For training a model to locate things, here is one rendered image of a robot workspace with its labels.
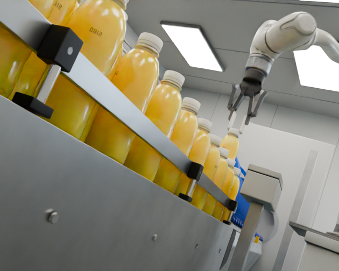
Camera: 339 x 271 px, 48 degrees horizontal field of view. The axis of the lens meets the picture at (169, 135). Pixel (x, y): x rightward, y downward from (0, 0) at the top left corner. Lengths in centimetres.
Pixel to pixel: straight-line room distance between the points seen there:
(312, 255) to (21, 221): 135
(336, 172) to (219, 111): 236
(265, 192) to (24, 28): 96
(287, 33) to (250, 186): 51
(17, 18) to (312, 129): 675
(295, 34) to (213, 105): 629
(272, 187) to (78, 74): 88
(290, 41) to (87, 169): 102
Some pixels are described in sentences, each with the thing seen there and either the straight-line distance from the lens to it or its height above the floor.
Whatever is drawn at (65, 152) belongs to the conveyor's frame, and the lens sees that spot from 39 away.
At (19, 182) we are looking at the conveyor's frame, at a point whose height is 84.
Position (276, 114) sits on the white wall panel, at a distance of 718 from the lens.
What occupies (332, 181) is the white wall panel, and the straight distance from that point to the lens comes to 672.
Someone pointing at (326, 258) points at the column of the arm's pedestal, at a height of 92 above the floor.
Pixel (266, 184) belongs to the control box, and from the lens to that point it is 120.
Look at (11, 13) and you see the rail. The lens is 34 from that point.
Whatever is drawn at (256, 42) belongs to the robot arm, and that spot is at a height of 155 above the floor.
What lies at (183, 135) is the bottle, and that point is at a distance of 78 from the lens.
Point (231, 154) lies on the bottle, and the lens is 134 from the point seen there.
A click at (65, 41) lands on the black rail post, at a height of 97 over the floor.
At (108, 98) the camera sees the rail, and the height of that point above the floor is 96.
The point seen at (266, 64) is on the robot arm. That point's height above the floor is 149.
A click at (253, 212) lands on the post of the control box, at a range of 127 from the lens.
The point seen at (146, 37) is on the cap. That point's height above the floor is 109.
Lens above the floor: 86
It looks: 11 degrees up
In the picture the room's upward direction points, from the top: 22 degrees clockwise
